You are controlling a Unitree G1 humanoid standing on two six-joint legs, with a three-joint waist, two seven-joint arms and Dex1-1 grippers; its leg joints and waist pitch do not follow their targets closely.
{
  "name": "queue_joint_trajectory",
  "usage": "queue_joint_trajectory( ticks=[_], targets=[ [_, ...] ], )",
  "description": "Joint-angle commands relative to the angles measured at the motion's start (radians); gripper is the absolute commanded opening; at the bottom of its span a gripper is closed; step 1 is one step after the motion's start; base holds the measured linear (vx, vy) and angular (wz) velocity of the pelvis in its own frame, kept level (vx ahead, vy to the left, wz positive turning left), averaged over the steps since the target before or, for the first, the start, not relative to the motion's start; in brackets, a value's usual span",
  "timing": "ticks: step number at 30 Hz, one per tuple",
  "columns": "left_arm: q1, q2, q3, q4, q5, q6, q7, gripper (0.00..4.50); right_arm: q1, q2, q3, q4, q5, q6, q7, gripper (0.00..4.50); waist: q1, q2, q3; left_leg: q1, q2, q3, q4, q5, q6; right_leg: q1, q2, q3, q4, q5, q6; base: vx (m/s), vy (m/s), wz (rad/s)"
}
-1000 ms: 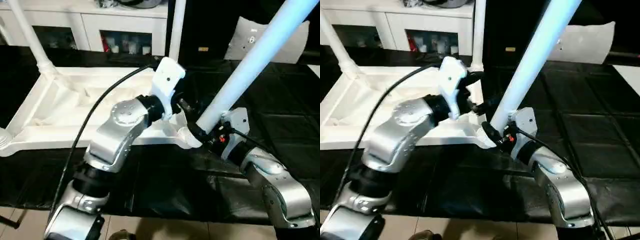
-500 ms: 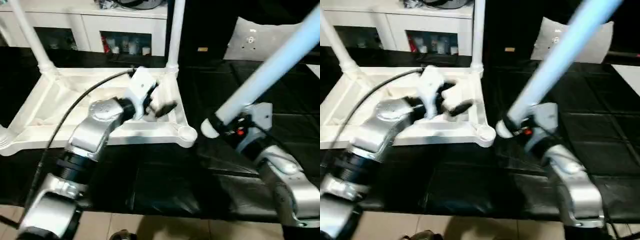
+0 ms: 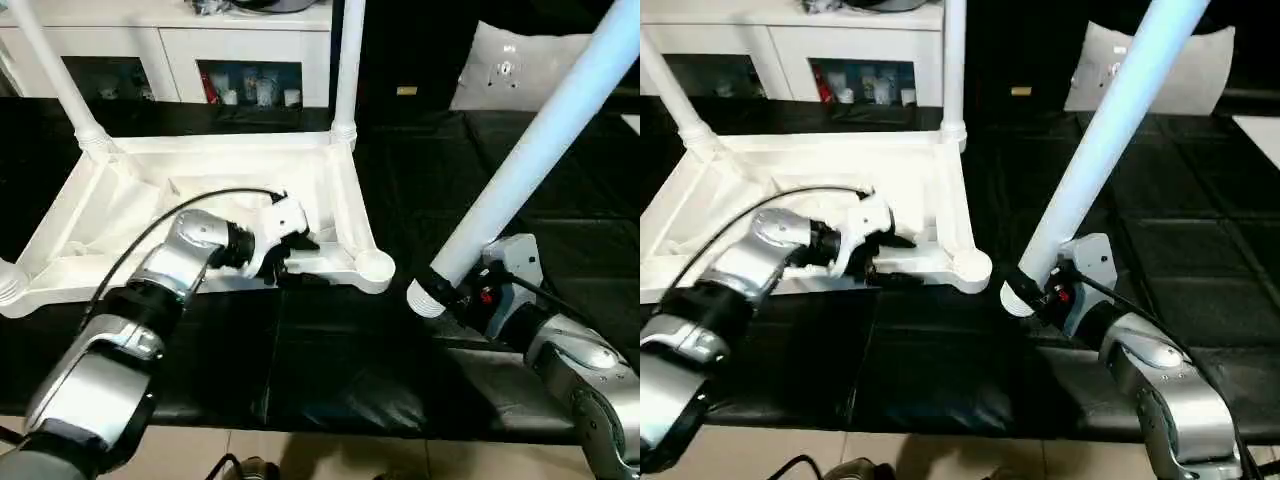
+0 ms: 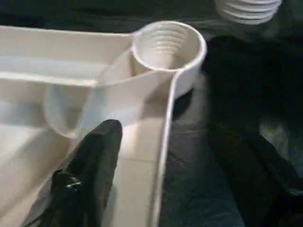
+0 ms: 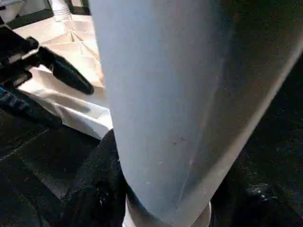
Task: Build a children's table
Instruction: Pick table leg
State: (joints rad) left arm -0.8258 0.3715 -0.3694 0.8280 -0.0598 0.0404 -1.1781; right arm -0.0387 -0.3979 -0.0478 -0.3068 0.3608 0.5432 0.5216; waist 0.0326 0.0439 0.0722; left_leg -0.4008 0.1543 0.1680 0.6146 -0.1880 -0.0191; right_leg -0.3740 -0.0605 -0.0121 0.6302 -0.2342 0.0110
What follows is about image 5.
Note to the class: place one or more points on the white plastic table top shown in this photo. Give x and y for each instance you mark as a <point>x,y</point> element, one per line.
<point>71,42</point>

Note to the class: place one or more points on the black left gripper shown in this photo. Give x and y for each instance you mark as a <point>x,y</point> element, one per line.
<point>16,56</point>

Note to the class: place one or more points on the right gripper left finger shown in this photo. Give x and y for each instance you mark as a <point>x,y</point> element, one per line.
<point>97,189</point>

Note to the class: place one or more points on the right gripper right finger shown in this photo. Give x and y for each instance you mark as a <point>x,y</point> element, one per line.
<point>265,208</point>

